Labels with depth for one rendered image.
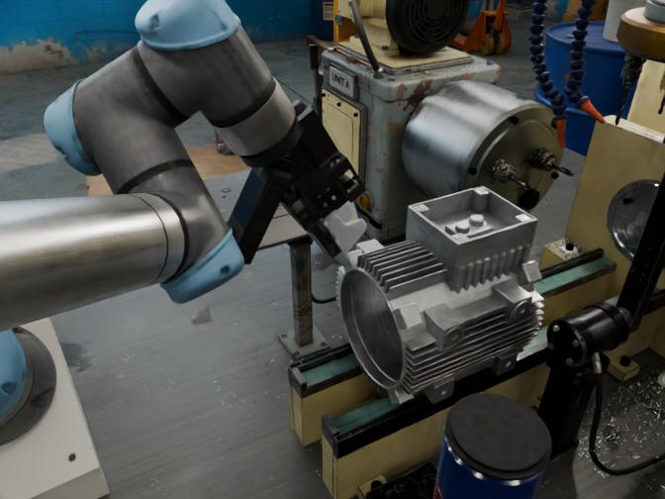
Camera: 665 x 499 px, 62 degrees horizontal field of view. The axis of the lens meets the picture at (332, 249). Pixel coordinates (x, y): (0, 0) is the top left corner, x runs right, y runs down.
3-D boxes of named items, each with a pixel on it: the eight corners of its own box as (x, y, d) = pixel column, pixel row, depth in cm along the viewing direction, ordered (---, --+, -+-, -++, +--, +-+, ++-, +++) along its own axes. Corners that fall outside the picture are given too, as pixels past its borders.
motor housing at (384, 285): (443, 299, 90) (458, 194, 79) (528, 377, 76) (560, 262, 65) (333, 339, 82) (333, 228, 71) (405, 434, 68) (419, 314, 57)
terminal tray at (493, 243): (473, 230, 78) (481, 184, 74) (528, 269, 70) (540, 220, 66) (402, 252, 73) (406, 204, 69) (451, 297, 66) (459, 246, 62)
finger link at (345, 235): (386, 250, 68) (355, 202, 62) (349, 282, 68) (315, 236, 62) (373, 239, 71) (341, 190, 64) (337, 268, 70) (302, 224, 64)
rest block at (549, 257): (553, 282, 113) (567, 232, 107) (580, 301, 108) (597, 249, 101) (531, 290, 111) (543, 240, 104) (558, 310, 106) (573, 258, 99)
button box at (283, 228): (341, 227, 92) (332, 196, 92) (360, 220, 85) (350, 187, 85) (244, 254, 85) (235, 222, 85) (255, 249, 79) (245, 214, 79)
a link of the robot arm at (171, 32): (123, 10, 49) (203, -44, 48) (198, 106, 57) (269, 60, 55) (121, 44, 43) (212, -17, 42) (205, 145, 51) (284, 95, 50)
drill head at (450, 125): (448, 156, 137) (462, 51, 123) (565, 225, 110) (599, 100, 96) (361, 178, 127) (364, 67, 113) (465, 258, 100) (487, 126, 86)
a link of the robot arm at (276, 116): (225, 138, 50) (198, 110, 56) (251, 172, 53) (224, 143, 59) (288, 86, 51) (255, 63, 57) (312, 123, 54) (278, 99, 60)
